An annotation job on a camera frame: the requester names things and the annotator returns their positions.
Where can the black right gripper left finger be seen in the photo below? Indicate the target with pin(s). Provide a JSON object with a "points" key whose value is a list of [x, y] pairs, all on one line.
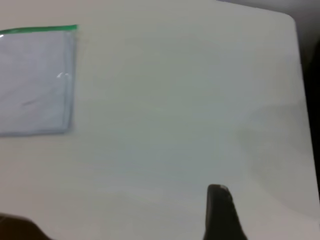
{"points": [[17, 230]]}

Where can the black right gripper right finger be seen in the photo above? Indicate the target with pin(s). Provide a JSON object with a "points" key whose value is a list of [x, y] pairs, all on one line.
{"points": [[220, 217]]}

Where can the clear plastic green-zip bag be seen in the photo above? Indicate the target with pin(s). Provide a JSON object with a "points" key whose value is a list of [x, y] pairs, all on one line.
{"points": [[32, 82]]}

